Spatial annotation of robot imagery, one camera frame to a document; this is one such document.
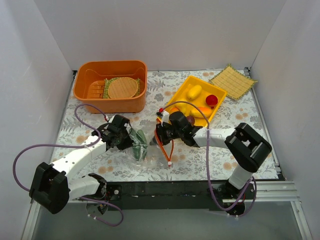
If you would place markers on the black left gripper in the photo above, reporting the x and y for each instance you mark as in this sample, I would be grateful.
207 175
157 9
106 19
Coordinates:
126 138

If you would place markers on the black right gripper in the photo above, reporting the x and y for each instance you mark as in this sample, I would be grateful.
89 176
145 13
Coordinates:
161 133

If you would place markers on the dark purple fake plum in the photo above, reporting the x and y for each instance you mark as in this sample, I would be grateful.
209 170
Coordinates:
191 119

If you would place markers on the green fake chili pepper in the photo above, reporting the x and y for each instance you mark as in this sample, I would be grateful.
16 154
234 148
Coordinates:
139 145

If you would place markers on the yellow orange fake mango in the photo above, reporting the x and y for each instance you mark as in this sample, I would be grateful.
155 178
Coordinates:
201 112

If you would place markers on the clear zip top bag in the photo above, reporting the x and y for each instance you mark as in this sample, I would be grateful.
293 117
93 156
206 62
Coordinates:
156 157

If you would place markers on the yellow fake lemon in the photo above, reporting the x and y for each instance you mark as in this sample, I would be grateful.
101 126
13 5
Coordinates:
194 92

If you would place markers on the red fake apple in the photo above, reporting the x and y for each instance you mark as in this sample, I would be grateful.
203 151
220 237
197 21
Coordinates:
211 101

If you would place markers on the orange green fake mango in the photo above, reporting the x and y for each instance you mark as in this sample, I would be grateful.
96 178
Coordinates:
174 109

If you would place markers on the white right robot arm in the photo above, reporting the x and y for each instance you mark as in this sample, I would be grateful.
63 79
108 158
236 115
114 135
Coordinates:
248 147

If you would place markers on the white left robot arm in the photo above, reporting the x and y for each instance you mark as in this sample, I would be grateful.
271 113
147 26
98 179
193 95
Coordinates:
53 184

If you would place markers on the floral table cloth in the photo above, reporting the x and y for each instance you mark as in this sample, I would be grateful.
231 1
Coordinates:
189 163

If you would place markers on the yellow plastic tray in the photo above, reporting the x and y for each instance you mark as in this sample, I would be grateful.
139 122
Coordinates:
198 99

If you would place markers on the round woven bamboo tray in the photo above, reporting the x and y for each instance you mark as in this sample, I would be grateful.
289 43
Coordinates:
122 88

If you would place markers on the orange plastic tub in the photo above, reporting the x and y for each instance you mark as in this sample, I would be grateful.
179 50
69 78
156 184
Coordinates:
90 83

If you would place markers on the green edged woven mat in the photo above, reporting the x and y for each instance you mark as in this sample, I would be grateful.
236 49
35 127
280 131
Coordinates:
108 81

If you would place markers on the square yellow bamboo mat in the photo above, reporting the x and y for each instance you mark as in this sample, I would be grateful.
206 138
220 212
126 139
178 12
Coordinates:
233 82

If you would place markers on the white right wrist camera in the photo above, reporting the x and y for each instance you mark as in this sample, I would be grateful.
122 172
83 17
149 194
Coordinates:
162 116

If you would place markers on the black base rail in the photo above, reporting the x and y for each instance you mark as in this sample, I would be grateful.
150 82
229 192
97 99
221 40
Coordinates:
158 195

